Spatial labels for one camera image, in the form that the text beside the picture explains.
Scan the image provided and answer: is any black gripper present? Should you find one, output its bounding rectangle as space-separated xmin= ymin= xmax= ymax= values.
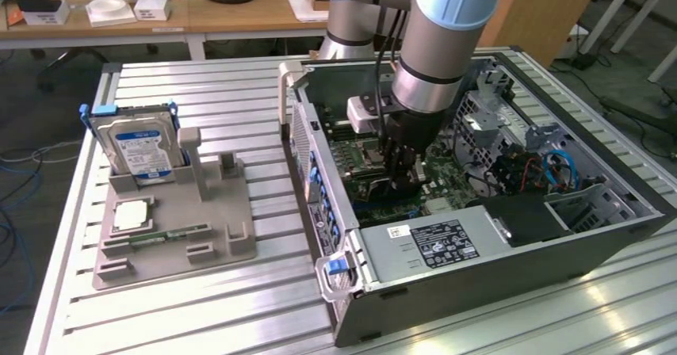
xmin=383 ymin=108 xmax=446 ymax=176

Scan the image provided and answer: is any CPU socket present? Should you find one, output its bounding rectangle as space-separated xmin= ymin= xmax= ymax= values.
xmin=359 ymin=139 xmax=386 ymax=163

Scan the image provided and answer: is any tall metal disk bay cage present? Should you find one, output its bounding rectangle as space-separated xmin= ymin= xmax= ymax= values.
xmin=448 ymin=69 xmax=535 ymax=166

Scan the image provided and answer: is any green motherboard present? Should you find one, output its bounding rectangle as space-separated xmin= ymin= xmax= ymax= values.
xmin=316 ymin=107 xmax=487 ymax=229

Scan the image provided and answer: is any black installed RAM stick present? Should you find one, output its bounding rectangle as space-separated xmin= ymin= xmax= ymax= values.
xmin=348 ymin=170 xmax=392 ymax=183

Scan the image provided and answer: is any black plastic cover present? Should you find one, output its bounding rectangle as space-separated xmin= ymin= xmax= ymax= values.
xmin=478 ymin=194 xmax=575 ymax=247

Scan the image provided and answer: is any grey power supply unit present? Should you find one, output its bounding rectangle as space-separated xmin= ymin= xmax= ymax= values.
xmin=348 ymin=206 xmax=511 ymax=284

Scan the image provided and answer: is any low metal disk bay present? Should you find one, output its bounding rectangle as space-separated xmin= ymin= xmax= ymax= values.
xmin=543 ymin=182 xmax=635 ymax=233

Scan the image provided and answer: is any white paper stack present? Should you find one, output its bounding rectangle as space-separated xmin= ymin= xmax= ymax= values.
xmin=287 ymin=0 xmax=332 ymax=23

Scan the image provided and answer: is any wooden cabinet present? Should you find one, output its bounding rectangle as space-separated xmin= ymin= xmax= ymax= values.
xmin=475 ymin=0 xmax=607 ymax=67

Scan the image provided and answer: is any black open PC case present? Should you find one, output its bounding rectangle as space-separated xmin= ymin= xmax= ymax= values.
xmin=277 ymin=49 xmax=666 ymax=348

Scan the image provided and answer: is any wooden desk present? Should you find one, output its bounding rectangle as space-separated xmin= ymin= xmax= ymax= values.
xmin=0 ymin=0 xmax=476 ymax=61

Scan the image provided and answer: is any silver hard disk blue label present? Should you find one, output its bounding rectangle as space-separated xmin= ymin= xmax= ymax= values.
xmin=86 ymin=111 xmax=179 ymax=181

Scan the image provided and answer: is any green RAM stick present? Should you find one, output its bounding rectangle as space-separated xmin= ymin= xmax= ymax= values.
xmin=125 ymin=227 xmax=195 ymax=249

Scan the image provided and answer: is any grey parts rack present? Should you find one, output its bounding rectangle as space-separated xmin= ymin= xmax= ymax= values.
xmin=92 ymin=127 xmax=259 ymax=292

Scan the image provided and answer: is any silver CPU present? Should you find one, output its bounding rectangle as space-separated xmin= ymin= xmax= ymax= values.
xmin=113 ymin=200 xmax=152 ymax=231

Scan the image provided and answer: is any small white labelled box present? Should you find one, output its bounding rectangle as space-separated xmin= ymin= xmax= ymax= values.
xmin=133 ymin=0 xmax=173 ymax=21

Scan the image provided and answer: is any blue disk caddy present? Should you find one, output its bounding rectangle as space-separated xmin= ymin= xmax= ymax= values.
xmin=77 ymin=99 xmax=191 ymax=181

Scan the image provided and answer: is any white round holder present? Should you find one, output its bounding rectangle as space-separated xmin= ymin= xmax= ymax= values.
xmin=85 ymin=0 xmax=139 ymax=28

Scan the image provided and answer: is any white box black top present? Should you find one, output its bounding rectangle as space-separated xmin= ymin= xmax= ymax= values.
xmin=14 ymin=0 xmax=70 ymax=26

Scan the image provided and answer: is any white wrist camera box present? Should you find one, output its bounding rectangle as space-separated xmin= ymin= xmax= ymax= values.
xmin=346 ymin=96 xmax=395 ymax=135

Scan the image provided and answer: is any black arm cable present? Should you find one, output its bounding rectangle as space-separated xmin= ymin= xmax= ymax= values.
xmin=372 ymin=6 xmax=411 ymax=150

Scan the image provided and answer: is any red wire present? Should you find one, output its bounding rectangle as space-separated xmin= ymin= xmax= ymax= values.
xmin=518 ymin=156 xmax=546 ymax=192

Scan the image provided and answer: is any blue wire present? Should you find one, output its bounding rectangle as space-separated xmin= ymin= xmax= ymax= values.
xmin=543 ymin=148 xmax=582 ymax=192

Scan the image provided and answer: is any white table frame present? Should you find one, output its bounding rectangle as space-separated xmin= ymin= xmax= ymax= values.
xmin=578 ymin=0 xmax=677 ymax=83

